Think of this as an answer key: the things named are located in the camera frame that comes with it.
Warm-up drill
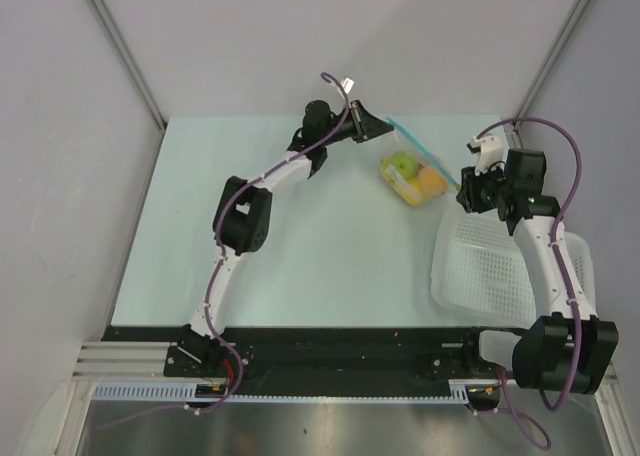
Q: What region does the right aluminium corner post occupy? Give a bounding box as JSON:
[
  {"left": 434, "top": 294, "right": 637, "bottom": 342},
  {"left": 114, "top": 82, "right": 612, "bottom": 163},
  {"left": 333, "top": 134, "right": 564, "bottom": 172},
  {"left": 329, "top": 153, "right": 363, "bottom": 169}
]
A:
[{"left": 515, "top": 0, "right": 595, "bottom": 117}]

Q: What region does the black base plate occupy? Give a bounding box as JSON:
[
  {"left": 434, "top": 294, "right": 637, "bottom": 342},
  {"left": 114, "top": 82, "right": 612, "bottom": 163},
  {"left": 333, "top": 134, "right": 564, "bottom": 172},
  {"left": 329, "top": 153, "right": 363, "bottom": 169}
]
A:
[{"left": 101, "top": 325, "right": 498, "bottom": 380}]

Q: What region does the aluminium corner post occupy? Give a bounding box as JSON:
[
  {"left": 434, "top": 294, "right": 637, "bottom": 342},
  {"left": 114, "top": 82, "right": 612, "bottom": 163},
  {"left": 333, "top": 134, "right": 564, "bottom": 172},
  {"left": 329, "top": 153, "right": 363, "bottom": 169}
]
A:
[
  {"left": 85, "top": 0, "right": 168, "bottom": 133},
  {"left": 515, "top": 0, "right": 595, "bottom": 117}
]

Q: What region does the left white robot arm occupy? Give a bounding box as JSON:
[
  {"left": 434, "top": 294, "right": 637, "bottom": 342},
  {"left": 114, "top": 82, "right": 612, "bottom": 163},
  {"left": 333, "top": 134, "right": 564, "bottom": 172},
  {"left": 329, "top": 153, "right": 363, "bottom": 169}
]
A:
[{"left": 177, "top": 100, "right": 394, "bottom": 376}]

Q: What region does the left aluminium corner post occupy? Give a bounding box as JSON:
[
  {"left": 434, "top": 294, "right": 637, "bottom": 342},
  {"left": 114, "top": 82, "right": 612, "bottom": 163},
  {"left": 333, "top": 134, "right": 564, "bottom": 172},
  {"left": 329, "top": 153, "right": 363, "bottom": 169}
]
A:
[{"left": 85, "top": 0, "right": 168, "bottom": 133}]

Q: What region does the yellow fake banana bunch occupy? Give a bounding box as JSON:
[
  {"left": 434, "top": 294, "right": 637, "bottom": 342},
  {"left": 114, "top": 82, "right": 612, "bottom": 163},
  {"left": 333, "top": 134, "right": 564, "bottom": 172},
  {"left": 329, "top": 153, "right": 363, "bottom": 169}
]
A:
[{"left": 380, "top": 158, "right": 426, "bottom": 206}]

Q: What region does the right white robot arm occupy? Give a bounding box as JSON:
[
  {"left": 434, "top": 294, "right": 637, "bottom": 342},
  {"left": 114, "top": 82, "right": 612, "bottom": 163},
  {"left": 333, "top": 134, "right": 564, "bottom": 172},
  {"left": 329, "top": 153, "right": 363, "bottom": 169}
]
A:
[{"left": 456, "top": 143, "right": 619, "bottom": 394}]

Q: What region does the clear zip top bag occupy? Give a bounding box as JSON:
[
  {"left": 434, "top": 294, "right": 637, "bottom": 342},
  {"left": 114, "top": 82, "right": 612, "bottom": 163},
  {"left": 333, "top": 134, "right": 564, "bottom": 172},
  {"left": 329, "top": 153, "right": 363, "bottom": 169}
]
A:
[{"left": 379, "top": 117, "right": 460, "bottom": 207}]

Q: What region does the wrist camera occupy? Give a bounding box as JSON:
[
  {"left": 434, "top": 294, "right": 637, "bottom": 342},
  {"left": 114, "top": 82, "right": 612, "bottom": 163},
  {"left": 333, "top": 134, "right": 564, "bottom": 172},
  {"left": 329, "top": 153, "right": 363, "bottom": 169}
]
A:
[
  {"left": 338, "top": 77, "right": 355, "bottom": 99},
  {"left": 467, "top": 134, "right": 504, "bottom": 175}
]

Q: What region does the white cable duct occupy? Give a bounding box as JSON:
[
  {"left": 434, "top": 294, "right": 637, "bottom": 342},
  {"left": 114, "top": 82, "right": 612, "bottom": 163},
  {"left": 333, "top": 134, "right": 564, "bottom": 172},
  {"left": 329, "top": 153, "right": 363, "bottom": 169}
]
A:
[{"left": 92, "top": 379, "right": 474, "bottom": 405}]

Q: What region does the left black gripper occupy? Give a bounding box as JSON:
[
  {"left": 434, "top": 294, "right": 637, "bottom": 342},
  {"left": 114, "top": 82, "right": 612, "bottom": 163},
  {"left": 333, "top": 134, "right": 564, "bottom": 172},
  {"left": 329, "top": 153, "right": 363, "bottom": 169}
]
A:
[{"left": 318, "top": 100, "right": 391, "bottom": 147}]

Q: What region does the green fake apple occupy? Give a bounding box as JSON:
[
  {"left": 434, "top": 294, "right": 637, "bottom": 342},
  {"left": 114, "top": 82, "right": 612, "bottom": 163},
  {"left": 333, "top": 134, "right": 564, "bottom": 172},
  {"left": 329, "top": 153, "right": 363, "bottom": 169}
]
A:
[{"left": 390, "top": 151, "right": 421, "bottom": 180}]

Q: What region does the aluminium frame rail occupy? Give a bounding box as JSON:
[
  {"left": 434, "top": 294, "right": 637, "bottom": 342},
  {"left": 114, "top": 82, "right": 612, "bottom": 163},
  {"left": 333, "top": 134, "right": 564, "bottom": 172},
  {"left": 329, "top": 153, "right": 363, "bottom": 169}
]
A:
[{"left": 72, "top": 340, "right": 616, "bottom": 383}]

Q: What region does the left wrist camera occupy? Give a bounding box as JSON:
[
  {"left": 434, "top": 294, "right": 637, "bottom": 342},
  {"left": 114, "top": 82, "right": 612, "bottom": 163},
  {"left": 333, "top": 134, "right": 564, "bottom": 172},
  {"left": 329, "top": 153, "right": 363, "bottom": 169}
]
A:
[{"left": 338, "top": 77, "right": 355, "bottom": 99}]

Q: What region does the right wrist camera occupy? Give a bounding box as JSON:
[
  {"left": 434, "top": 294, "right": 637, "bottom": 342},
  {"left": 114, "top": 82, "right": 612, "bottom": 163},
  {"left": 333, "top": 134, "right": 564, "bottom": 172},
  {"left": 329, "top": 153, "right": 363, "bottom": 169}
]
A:
[{"left": 467, "top": 134, "right": 504, "bottom": 175}]

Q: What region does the orange fake fruit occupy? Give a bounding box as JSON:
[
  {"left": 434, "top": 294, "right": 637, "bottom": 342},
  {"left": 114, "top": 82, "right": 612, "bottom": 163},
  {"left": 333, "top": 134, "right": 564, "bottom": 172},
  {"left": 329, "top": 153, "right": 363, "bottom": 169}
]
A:
[{"left": 418, "top": 166, "right": 448, "bottom": 197}]

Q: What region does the white perforated plastic basket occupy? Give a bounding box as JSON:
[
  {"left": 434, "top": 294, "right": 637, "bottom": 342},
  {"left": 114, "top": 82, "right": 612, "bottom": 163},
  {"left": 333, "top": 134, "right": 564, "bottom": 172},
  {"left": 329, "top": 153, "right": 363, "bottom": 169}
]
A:
[{"left": 430, "top": 210, "right": 596, "bottom": 327}]

